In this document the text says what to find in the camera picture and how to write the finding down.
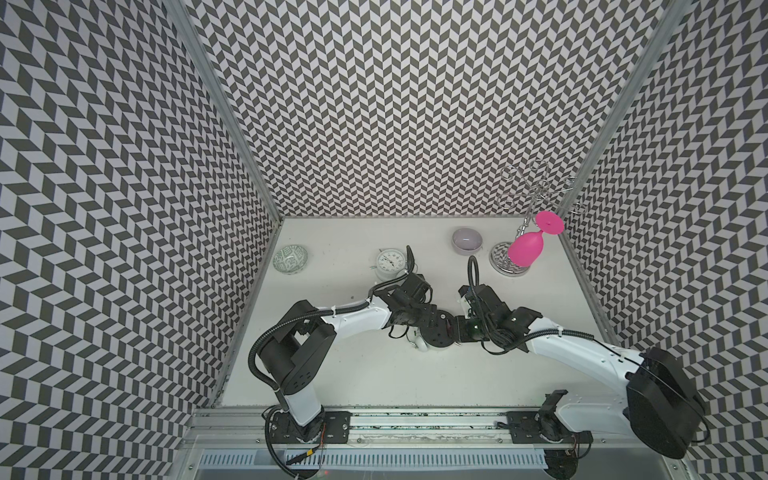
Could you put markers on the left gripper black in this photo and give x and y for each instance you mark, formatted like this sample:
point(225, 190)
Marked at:
point(428, 313)

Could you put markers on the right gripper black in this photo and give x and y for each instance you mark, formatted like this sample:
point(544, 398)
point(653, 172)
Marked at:
point(460, 329)

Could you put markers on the white alarm clock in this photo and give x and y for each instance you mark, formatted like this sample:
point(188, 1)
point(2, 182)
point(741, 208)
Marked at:
point(393, 263)
point(440, 331)

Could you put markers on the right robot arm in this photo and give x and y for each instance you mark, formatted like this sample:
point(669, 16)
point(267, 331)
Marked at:
point(652, 397)

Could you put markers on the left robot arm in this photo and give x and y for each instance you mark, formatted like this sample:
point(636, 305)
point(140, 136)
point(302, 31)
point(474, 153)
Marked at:
point(288, 356)

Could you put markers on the pink plastic wine glass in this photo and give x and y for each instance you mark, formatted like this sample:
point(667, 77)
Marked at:
point(526, 249)

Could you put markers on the lilac small bowl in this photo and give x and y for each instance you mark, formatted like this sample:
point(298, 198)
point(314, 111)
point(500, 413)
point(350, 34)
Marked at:
point(466, 241)

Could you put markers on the green patterned glass dish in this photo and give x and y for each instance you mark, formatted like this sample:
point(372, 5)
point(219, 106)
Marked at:
point(290, 259)

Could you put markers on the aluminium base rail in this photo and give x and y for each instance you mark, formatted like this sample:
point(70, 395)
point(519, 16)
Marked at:
point(389, 427)

